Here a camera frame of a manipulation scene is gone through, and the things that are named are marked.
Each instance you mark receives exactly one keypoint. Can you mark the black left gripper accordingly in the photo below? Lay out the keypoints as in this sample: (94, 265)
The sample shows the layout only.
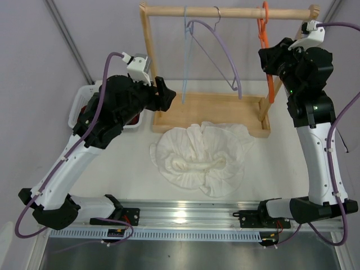
(166, 94)

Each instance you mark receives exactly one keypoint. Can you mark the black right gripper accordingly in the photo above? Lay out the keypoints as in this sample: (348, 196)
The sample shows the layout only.
(272, 56)

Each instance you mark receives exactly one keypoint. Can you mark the orange plastic hanger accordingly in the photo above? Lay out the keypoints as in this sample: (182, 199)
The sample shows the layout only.
(262, 35)

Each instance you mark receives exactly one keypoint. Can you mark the white ruffled skirt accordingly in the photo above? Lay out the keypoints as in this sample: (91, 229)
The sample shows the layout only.
(207, 157)

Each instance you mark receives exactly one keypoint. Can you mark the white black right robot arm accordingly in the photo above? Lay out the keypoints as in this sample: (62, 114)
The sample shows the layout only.
(313, 113)

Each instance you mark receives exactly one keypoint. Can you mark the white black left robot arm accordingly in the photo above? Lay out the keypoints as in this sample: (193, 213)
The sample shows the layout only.
(88, 140)

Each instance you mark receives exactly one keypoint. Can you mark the lilac plastic hanger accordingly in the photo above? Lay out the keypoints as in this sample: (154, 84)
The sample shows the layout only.
(236, 84)

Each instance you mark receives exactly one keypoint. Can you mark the wooden clothes rack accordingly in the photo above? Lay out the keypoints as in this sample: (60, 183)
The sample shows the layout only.
(251, 110)

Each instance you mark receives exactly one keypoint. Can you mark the white plastic basket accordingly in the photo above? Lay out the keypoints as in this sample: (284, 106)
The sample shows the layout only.
(81, 100)

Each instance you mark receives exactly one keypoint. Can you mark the red plaid garment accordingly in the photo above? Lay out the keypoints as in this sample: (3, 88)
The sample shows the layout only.
(81, 118)

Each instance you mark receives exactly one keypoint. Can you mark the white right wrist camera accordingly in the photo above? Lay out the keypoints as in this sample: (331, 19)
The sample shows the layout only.
(311, 36)

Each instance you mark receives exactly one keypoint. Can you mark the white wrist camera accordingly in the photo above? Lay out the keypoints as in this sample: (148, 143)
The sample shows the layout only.
(138, 67)
(311, 36)

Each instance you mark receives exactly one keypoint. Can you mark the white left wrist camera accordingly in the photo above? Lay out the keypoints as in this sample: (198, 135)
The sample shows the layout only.
(138, 67)

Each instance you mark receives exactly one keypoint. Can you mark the light blue wire hanger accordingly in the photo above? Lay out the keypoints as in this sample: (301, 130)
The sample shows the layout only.
(187, 54)

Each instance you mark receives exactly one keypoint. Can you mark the aluminium mounting rail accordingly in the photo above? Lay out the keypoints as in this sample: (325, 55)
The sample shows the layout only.
(172, 215)

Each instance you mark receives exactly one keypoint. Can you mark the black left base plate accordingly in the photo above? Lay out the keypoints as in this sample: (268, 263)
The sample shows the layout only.
(127, 215)

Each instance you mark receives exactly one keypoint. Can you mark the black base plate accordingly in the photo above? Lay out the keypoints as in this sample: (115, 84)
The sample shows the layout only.
(127, 215)
(252, 219)

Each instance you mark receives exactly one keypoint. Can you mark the white slotted cable duct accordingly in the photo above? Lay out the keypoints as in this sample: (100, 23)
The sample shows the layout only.
(157, 234)

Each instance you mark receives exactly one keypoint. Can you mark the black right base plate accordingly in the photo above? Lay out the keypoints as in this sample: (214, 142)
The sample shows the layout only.
(252, 219)

